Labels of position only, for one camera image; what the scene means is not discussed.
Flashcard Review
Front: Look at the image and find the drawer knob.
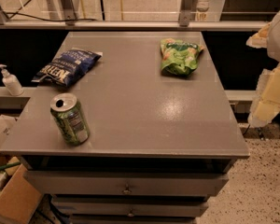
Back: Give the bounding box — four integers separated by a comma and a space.
122, 184, 132, 195
127, 209, 135, 217

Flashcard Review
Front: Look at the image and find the blue chip bag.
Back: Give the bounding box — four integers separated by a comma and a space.
32, 49, 101, 88

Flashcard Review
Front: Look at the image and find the black floor cable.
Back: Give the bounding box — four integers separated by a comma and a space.
242, 123, 251, 137

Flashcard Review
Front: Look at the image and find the brown cardboard box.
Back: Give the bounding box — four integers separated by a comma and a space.
0, 165, 43, 224

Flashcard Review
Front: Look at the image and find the black cable on rail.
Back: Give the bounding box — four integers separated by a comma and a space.
3, 11, 98, 22

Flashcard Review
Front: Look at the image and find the grey drawer cabinet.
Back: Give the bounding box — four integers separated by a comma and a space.
2, 32, 249, 224

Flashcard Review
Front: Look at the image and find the white pump bottle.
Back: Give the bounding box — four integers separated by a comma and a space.
0, 64, 23, 96

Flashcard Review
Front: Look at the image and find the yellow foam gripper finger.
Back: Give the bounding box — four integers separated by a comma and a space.
248, 63, 280, 128
246, 23, 271, 49

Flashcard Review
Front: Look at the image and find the top drawer knob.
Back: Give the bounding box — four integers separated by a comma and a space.
122, 184, 132, 195

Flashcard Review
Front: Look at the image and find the white cardboard box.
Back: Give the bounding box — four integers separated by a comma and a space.
0, 114, 18, 163

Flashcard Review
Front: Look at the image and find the green rice chip bag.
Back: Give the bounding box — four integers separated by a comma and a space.
161, 38, 204, 77

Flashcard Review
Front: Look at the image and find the green soda can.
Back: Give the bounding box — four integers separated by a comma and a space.
50, 93, 90, 146

